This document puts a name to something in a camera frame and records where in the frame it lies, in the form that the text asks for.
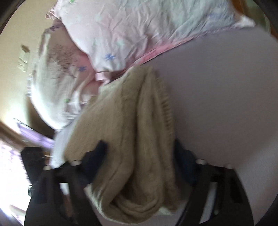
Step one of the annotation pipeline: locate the white wall switch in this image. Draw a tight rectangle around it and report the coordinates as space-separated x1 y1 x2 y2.
18 45 31 72

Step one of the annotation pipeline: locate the pink floral pillow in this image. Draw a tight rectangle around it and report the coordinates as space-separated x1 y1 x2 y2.
46 0 255 84

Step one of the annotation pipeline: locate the black chair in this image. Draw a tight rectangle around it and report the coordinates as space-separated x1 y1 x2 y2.
21 147 51 197

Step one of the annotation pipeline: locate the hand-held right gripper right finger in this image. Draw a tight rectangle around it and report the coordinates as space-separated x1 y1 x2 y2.
174 139 254 226

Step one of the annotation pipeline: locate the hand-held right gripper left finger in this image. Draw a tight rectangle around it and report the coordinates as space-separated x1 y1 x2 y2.
24 140 108 226

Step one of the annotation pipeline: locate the white patterned pillow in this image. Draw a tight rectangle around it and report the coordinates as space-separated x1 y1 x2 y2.
29 19 113 131

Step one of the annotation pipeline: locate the beige knitted sweater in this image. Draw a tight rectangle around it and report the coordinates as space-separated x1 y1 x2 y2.
65 65 181 224

